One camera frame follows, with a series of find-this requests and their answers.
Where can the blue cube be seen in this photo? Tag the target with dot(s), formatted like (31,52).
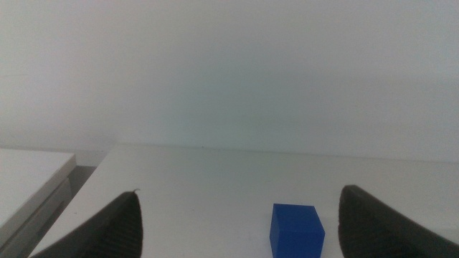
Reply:
(297,232)

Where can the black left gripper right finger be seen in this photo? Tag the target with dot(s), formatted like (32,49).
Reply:
(373,229)

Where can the white side cabinet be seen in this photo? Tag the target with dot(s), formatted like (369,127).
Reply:
(25,182)

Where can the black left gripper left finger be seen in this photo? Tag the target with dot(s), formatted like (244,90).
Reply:
(114,229)

